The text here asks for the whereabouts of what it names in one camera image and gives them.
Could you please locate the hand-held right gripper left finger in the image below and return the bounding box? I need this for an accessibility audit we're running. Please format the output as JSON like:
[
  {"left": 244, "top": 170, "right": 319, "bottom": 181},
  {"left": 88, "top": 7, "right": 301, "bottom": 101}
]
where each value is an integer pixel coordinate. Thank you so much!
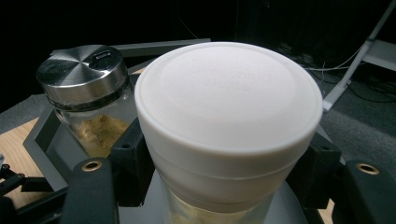
[{"left": 59, "top": 116, "right": 156, "bottom": 224}]

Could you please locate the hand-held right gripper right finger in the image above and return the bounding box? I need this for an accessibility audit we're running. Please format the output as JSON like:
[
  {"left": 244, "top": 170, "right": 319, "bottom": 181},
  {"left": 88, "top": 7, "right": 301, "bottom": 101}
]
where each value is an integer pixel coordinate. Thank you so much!
[{"left": 285, "top": 132, "right": 396, "bottom": 224}]

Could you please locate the glass jar with metal lid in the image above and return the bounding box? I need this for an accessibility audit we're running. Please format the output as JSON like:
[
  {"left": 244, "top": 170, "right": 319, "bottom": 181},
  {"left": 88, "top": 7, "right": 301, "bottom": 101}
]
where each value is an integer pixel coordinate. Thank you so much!
[{"left": 35, "top": 44, "right": 140, "bottom": 159}]

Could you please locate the glass jar with white lid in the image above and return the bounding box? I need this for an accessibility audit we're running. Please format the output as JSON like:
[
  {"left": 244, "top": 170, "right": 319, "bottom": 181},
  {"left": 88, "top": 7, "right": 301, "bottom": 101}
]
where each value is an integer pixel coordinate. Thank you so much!
[{"left": 134, "top": 41, "right": 324, "bottom": 224}]

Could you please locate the white floor cable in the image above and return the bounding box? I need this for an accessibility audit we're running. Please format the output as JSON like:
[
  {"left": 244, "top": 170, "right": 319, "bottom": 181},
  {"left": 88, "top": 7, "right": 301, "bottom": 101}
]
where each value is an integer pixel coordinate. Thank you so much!
[{"left": 303, "top": 46, "right": 370, "bottom": 74}]

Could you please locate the white metal desk frame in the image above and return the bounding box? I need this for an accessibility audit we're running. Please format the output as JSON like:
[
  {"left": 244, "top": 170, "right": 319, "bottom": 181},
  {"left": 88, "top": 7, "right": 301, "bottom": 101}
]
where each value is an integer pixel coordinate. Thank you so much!
[{"left": 321, "top": 0, "right": 396, "bottom": 113}]

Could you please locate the dark grey corner rack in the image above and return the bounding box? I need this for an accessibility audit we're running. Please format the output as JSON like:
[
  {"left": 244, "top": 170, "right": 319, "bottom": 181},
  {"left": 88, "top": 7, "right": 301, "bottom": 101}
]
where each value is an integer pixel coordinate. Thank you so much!
[{"left": 22, "top": 38, "right": 347, "bottom": 224}]

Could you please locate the black floor cable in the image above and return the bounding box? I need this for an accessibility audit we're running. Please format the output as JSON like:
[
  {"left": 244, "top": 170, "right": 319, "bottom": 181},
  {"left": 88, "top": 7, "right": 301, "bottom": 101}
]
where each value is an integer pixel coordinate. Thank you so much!
[{"left": 347, "top": 73, "right": 396, "bottom": 105}]

